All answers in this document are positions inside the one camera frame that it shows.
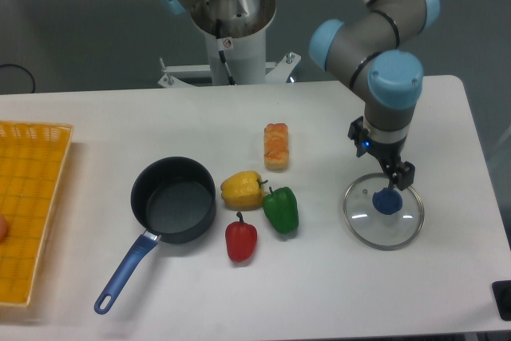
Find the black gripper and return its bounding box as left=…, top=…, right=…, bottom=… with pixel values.
left=347, top=117, right=415, bottom=190

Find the glass lid blue knob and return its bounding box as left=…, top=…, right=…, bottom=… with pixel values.
left=343, top=173, right=425, bottom=251

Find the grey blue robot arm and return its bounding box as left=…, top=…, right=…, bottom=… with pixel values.
left=160, top=0, right=440, bottom=190

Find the orange bread loaf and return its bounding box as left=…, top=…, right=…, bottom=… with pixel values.
left=263, top=123, right=289, bottom=171

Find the green bell pepper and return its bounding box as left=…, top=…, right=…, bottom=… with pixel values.
left=263, top=187, right=299, bottom=234

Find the yellow bell pepper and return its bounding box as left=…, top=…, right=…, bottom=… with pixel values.
left=220, top=170, right=267, bottom=211

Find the black device at table edge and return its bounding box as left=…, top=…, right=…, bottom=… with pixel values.
left=492, top=280, right=511, bottom=321

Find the red bell pepper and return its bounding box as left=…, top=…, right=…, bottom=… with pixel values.
left=225, top=212, right=258, bottom=263

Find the yellow woven basket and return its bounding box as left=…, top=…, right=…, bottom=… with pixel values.
left=1, top=121, right=73, bottom=307

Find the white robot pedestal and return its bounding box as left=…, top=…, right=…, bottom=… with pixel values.
left=158, top=0, right=301, bottom=89

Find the dark saucepan blue handle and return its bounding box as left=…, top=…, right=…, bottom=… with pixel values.
left=94, top=157, right=216, bottom=315

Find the black cable on floor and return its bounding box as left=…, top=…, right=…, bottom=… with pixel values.
left=0, top=63, right=37, bottom=94

